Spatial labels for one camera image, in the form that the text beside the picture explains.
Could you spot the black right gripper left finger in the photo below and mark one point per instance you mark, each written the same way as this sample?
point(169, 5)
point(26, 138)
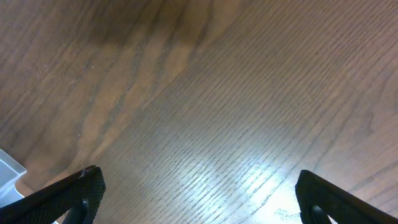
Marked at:
point(78, 196)

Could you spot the clear plastic storage bin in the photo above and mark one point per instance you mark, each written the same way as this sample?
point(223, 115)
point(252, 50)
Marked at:
point(10, 172)

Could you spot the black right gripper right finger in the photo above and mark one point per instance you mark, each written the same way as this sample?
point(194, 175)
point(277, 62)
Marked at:
point(321, 202)

